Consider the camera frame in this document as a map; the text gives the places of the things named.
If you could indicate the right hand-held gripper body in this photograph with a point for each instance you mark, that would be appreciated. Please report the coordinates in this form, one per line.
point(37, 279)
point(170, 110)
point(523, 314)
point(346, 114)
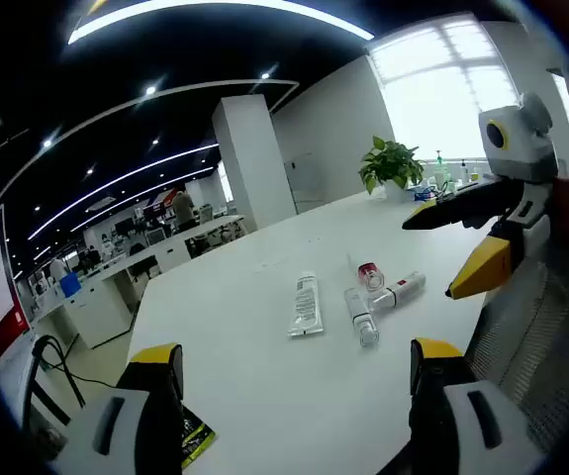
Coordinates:
point(521, 148)

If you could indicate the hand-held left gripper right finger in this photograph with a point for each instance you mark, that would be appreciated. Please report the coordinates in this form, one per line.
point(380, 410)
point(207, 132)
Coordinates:
point(462, 425)

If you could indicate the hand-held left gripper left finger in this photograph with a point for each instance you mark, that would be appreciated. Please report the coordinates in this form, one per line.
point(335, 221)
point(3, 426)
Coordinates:
point(130, 430)

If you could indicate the clear white skincare bottle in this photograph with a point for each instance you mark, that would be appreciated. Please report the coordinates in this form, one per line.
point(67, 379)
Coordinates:
point(403, 289)
point(360, 312)

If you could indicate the red skincare bottle clear cap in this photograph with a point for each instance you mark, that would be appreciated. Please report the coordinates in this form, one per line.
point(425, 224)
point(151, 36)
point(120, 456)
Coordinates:
point(370, 277)

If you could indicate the white skincare tube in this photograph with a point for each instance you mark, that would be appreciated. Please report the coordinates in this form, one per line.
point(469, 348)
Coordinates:
point(306, 307)

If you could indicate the clear pump bottle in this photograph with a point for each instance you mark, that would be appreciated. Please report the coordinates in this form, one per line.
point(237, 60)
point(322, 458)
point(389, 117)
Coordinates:
point(441, 170)

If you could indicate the green black foil packet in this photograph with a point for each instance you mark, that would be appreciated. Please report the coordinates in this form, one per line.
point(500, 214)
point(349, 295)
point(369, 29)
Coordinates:
point(195, 435)

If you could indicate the green potted plant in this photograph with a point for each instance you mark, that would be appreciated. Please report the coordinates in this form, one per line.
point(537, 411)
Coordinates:
point(393, 163)

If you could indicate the grey mesh office chair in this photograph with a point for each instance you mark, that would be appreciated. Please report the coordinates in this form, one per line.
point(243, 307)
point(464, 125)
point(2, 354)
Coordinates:
point(536, 346)

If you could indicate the white office desk row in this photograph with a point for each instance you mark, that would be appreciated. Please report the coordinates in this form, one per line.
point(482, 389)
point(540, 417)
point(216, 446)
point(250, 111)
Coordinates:
point(106, 297)

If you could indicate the blue box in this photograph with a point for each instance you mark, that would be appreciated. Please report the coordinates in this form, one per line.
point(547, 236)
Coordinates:
point(70, 286)

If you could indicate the black metal frame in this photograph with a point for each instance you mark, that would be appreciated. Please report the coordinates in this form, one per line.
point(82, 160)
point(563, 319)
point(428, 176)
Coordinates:
point(64, 366)

